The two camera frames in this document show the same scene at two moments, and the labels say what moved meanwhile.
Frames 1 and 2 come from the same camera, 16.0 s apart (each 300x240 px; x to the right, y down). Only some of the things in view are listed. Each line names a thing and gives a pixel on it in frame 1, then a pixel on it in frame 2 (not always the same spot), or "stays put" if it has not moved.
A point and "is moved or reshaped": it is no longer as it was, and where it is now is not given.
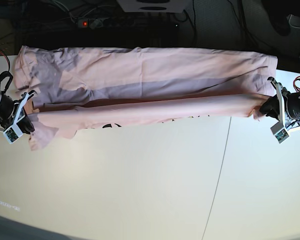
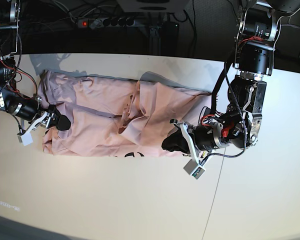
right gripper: [271, 107] → [176, 141]
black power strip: [106, 22] stays put
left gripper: [25, 125] → [49, 119]
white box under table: [155, 6] stays put
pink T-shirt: [72, 89] is moved or reshaped
